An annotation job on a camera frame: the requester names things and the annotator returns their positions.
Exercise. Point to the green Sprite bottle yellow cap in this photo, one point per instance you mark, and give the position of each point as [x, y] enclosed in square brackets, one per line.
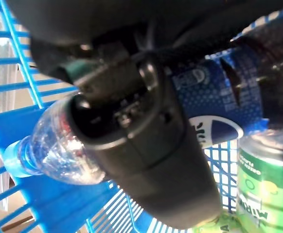
[265, 182]

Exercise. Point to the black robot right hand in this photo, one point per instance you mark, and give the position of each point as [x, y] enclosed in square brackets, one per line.
[151, 157]

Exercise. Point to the Pepsi cola bottle blue cap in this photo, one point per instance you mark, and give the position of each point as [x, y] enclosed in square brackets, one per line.
[204, 97]

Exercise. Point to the blue plastic shopping basket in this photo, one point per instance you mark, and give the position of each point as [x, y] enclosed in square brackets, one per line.
[58, 206]

